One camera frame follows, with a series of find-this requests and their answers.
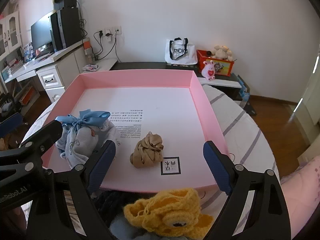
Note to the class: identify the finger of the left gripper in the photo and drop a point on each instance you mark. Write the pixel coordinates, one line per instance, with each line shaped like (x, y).
(42, 140)
(9, 124)

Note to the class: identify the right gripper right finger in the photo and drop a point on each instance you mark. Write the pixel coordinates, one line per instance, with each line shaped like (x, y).
(268, 217)

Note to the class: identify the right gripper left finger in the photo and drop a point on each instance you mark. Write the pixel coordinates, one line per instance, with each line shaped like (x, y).
(85, 179)

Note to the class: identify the blue patterned drawstring pouch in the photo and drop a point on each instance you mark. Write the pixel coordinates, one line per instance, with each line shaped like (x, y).
(84, 135)

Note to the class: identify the light blue fleece hat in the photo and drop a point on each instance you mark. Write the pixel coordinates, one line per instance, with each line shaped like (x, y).
(122, 229)

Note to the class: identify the tan stocking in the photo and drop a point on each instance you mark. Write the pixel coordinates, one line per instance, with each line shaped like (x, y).
(148, 151)

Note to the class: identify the yellow crochet hat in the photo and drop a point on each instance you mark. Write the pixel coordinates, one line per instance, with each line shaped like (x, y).
(171, 213)

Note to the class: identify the dark navy crochet scrunchie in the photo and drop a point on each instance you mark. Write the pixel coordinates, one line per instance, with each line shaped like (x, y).
(109, 204)

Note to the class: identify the black office chair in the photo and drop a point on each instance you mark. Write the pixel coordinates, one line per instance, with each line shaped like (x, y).
(10, 106)

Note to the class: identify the white desk with drawers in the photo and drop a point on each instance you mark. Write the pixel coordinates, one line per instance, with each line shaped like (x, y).
(56, 72)

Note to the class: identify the white striped quilted tablecloth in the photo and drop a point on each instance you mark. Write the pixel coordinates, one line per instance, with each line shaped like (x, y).
(244, 139)

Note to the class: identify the white glass door cabinet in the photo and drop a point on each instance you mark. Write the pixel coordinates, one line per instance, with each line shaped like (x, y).
(10, 34)

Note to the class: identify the small patterned pouch on shelf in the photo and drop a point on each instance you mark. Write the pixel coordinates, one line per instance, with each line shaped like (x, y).
(90, 67)

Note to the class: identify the black computer monitor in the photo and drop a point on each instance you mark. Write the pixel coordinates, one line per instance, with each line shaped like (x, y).
(40, 33)

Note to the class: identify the pink shallow cardboard box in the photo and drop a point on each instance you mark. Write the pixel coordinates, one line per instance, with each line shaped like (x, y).
(170, 103)

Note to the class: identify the black computer tower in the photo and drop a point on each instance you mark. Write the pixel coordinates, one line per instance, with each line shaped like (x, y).
(65, 28)

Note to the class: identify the white tote bag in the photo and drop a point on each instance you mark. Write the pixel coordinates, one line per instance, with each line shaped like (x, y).
(180, 52)

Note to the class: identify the orange toy storage box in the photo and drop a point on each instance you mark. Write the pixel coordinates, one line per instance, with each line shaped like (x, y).
(222, 67)

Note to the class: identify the pink plush toy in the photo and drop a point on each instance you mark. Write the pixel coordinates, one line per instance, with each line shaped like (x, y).
(208, 72)

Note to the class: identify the cream plush sheep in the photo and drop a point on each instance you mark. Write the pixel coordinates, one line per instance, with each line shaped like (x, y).
(222, 53)

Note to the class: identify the wall power outlet strip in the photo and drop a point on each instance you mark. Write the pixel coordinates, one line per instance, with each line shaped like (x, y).
(113, 30)

